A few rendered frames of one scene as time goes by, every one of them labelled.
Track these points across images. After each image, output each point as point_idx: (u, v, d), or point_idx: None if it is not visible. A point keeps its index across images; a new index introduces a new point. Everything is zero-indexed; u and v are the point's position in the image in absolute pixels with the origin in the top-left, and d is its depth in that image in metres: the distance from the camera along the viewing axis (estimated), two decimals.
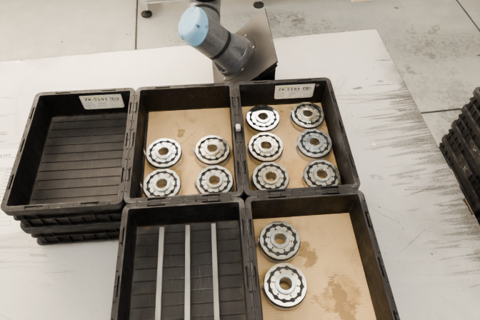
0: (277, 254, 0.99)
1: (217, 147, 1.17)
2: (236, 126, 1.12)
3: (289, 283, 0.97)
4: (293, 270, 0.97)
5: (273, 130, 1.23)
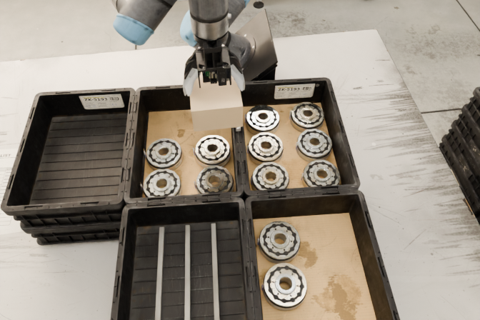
0: (277, 254, 0.99)
1: (217, 147, 1.17)
2: (236, 126, 1.12)
3: (289, 283, 0.97)
4: (293, 270, 0.97)
5: (273, 130, 1.23)
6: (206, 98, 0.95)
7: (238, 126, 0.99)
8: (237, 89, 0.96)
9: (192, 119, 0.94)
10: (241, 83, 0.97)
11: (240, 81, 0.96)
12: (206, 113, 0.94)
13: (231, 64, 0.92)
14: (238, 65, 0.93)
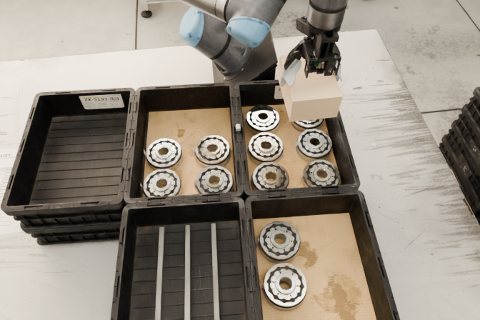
0: (277, 254, 0.99)
1: (217, 147, 1.17)
2: (236, 126, 1.12)
3: (289, 283, 0.97)
4: (293, 270, 0.97)
5: (273, 130, 1.23)
6: (305, 88, 0.97)
7: (333, 116, 1.01)
8: (333, 80, 0.98)
9: (291, 109, 0.96)
10: (337, 73, 0.99)
11: None
12: (306, 103, 0.95)
13: None
14: None
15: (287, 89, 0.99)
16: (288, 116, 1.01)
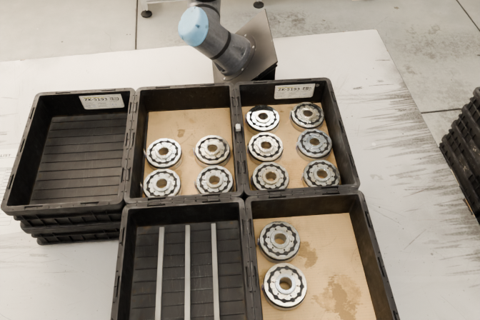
0: (277, 254, 0.99)
1: (217, 147, 1.17)
2: (236, 126, 1.12)
3: (289, 283, 0.97)
4: (293, 270, 0.97)
5: (273, 130, 1.23)
6: None
7: None
8: None
9: None
10: None
11: None
12: None
13: None
14: None
15: None
16: None
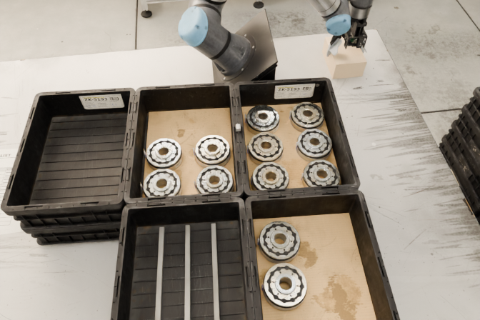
0: (277, 254, 0.99)
1: (217, 147, 1.17)
2: (236, 126, 1.12)
3: (289, 283, 0.97)
4: (293, 270, 0.97)
5: (273, 130, 1.23)
6: (343, 57, 1.54)
7: (360, 76, 1.58)
8: (361, 52, 1.55)
9: (334, 70, 1.53)
10: (363, 48, 1.56)
11: (363, 47, 1.55)
12: (343, 66, 1.53)
13: None
14: None
15: (331, 58, 1.56)
16: (331, 75, 1.58)
